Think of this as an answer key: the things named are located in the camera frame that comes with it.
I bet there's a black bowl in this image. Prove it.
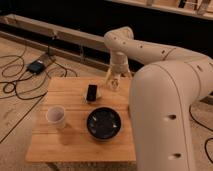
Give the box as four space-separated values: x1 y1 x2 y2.
86 107 121 140

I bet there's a black cable right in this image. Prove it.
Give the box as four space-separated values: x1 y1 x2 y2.
188 104 213 165

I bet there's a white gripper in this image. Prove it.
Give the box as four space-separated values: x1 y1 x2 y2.
105 51 131 91

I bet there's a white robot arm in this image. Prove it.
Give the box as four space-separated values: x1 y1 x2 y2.
104 27 213 171

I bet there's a black floor cable left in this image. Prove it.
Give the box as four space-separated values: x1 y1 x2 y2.
0 43 78 144

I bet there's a black power adapter box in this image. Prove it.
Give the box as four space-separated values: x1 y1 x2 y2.
27 61 45 75

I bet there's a small wooden table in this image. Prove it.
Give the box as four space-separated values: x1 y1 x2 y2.
26 77 135 163

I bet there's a black phone on stand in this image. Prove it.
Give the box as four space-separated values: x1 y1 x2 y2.
84 84 101 103

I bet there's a long wooden beam frame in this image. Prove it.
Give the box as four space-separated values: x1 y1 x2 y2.
0 13 213 101

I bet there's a translucent plastic cup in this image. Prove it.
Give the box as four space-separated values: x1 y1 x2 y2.
46 106 66 129

